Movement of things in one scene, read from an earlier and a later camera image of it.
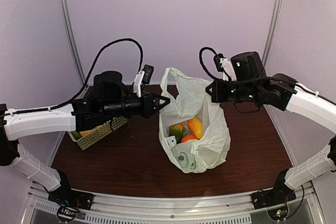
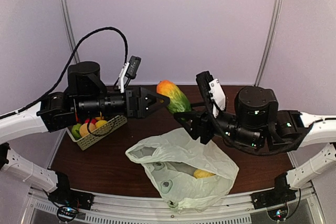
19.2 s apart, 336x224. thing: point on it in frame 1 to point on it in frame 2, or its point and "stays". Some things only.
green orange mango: x=177 y=130 to x=178 y=102
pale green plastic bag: x=189 y=98 to x=192 y=177
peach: x=83 y=133 stays
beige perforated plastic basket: x=84 y=142 stays
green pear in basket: x=76 y=135 stays
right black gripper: x=218 y=96 to x=200 y=124
